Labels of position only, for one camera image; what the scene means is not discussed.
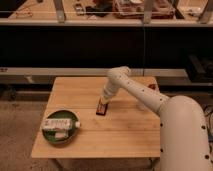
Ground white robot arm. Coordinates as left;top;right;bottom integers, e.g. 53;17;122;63
101;66;213;171

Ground wooden table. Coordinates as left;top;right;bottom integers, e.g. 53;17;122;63
31;77;160;161

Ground green round plate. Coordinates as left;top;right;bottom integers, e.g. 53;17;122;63
41;110;80;144

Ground clear cup with brown contents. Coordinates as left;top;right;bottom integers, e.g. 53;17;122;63
139;84;157;111

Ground white labelled bottle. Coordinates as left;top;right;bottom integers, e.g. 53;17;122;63
42;119;81;131

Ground small white tube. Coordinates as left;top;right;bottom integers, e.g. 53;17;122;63
55;132;68;139

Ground black device on shelf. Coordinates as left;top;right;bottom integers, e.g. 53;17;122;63
86;3;112;17

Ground small remote on shelf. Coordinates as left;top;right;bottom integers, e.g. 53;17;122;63
74;3;85;16

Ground tray of items on shelf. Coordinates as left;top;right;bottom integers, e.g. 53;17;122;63
113;0;175;19

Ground eyeglasses on shelf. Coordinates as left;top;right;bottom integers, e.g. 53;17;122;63
15;7;33;18

